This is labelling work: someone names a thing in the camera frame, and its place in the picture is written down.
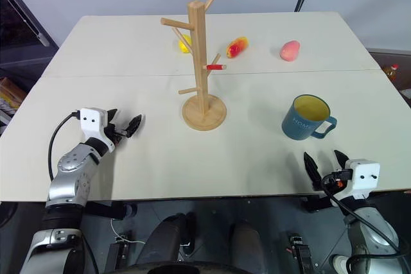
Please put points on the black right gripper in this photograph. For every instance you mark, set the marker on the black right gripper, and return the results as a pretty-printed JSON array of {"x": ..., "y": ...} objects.
[{"x": 337, "y": 180}]

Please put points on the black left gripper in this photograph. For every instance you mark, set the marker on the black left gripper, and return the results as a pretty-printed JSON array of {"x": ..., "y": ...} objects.
[{"x": 112, "y": 132}]

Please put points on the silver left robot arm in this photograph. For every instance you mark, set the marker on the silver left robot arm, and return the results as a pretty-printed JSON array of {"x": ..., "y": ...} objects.
[{"x": 69, "y": 174}]

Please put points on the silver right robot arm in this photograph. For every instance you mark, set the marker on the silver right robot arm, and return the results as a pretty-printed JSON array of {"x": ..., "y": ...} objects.
[{"x": 369, "y": 232}]

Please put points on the wooden mug tree stand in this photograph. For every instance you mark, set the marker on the wooden mug tree stand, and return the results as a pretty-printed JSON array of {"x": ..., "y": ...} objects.
[{"x": 199, "y": 62}]

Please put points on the blue enamel mug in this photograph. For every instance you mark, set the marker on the blue enamel mug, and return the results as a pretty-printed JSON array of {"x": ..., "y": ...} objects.
[{"x": 298, "y": 123}]

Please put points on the black clamp device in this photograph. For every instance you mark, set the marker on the black clamp device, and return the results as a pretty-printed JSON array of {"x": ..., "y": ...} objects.
[
  {"x": 120, "y": 251},
  {"x": 298, "y": 251}
]

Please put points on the yellow lemon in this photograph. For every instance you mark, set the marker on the yellow lemon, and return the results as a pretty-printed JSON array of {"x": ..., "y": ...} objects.
[{"x": 184, "y": 46}]

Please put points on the red tape marker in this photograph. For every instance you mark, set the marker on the red tape marker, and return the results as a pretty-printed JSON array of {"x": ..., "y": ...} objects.
[{"x": 215, "y": 67}]

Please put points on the dark rounded shape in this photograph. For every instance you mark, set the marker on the dark rounded shape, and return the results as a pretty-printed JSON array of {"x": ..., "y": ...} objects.
[
  {"x": 245, "y": 242},
  {"x": 167, "y": 242}
]

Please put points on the cardboard box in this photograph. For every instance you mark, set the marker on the cardboard box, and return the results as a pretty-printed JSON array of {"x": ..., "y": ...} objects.
[{"x": 11, "y": 89}]

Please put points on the pink peach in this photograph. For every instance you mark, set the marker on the pink peach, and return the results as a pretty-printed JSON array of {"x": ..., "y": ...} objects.
[{"x": 290, "y": 51}]

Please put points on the red yellow mango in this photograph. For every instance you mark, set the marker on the red yellow mango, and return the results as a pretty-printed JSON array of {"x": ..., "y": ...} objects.
[{"x": 237, "y": 47}]

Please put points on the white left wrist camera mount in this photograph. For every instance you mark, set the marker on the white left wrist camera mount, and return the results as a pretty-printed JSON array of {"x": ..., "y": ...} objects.
[{"x": 91, "y": 120}]

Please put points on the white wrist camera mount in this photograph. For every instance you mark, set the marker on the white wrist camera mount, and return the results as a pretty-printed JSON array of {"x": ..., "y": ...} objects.
[
  {"x": 364, "y": 176},
  {"x": 91, "y": 120}
]

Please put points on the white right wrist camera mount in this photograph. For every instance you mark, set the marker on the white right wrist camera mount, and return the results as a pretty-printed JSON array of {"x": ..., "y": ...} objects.
[{"x": 364, "y": 176}]

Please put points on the black table support bracket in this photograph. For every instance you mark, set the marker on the black table support bracket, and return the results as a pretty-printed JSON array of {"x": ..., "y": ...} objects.
[
  {"x": 316, "y": 204},
  {"x": 109, "y": 211}
]

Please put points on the dark metal frame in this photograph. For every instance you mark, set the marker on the dark metal frame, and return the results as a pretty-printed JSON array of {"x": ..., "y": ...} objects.
[{"x": 25, "y": 20}]

